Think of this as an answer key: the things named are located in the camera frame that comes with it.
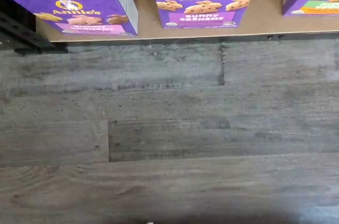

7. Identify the purple Annie's box pink patch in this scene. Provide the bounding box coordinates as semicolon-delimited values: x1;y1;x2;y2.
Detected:
6;0;139;37

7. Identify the black metal shelving rack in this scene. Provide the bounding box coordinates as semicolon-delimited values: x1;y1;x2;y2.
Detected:
0;0;339;55

